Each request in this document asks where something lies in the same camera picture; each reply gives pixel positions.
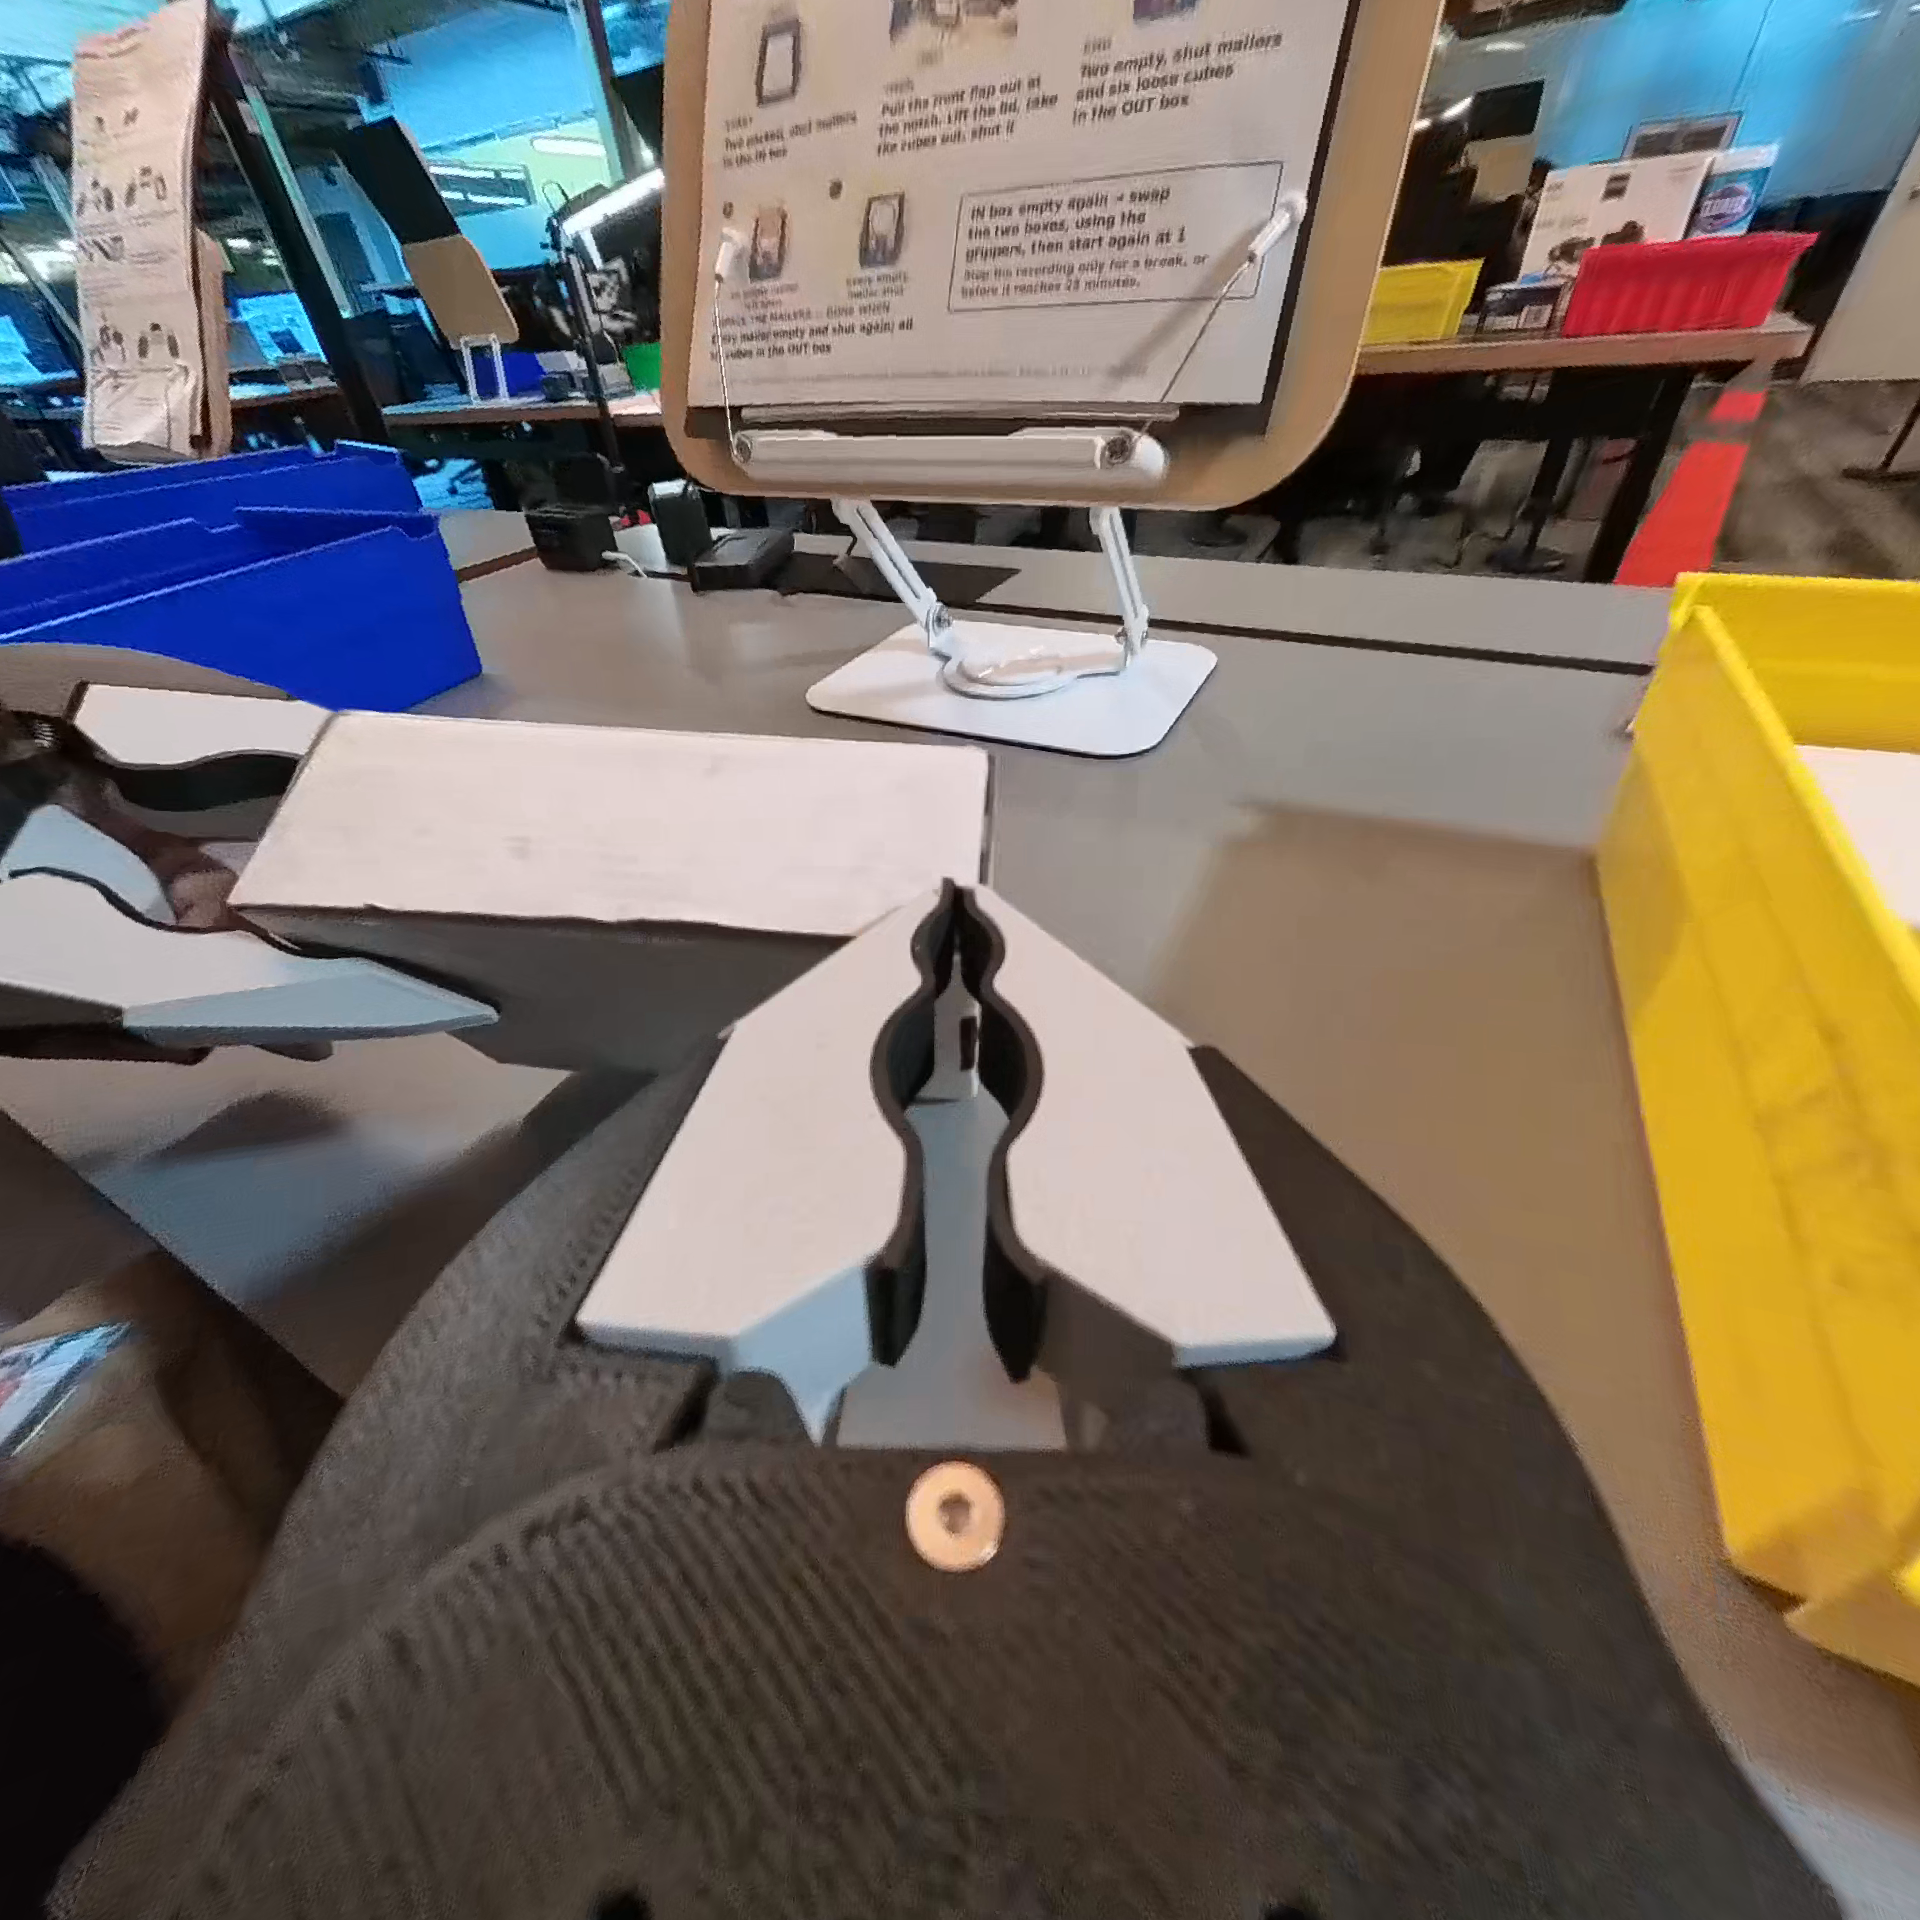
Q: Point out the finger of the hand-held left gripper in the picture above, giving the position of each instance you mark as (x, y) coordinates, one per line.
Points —
(195, 728)
(224, 990)

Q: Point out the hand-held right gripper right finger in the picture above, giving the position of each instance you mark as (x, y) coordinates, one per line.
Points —
(1171, 1201)

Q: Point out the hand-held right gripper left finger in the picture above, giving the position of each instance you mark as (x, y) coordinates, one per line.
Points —
(750, 1201)

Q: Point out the blue storage bin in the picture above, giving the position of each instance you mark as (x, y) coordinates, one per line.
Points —
(530, 372)
(301, 629)

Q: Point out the yellow storage bin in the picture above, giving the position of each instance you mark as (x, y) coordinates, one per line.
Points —
(1725, 1049)

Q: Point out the grey desk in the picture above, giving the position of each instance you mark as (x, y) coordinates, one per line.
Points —
(1350, 975)

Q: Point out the person's left hand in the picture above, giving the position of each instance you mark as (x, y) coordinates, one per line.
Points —
(203, 901)

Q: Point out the black battery charger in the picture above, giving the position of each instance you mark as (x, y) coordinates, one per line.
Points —
(570, 541)

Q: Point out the pink printed card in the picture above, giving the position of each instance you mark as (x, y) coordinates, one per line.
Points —
(61, 1381)

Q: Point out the wooden work table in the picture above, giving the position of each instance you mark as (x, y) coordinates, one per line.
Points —
(511, 408)

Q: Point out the beige stand board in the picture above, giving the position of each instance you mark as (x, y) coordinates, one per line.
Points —
(464, 294)

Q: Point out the black cube device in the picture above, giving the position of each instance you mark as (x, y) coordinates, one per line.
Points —
(678, 524)

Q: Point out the black power adapter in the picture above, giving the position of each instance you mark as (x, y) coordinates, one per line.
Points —
(743, 558)

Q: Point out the green storage bin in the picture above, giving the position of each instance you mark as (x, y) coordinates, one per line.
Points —
(644, 369)

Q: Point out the black sheet board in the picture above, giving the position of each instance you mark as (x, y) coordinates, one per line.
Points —
(399, 181)

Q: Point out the orange floor sign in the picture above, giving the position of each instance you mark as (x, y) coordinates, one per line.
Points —
(1688, 495)

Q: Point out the yellow ribbed tub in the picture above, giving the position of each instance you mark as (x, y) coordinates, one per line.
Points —
(1418, 300)

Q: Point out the long wooden table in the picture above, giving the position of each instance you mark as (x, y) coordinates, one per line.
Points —
(1575, 352)

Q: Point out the red ribbed tub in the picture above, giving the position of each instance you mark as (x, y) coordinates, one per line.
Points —
(1680, 284)

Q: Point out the white printed carton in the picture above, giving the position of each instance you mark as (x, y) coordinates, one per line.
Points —
(1622, 201)

